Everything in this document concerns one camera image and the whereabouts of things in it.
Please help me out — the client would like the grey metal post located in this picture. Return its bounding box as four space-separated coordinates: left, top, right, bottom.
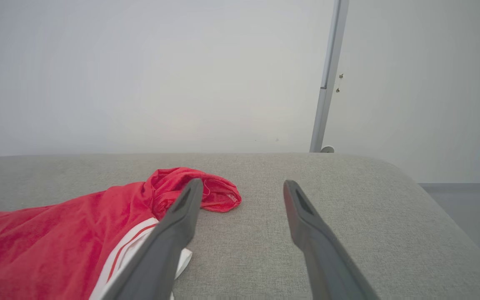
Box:
309 0 350 153

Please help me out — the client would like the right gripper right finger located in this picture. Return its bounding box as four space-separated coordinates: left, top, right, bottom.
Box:
283 180 380 300

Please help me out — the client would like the red white basketball jersey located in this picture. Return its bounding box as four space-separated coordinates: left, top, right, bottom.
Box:
0 167 243 300

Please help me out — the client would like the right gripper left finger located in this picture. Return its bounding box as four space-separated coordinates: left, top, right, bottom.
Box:
102 178 204 300

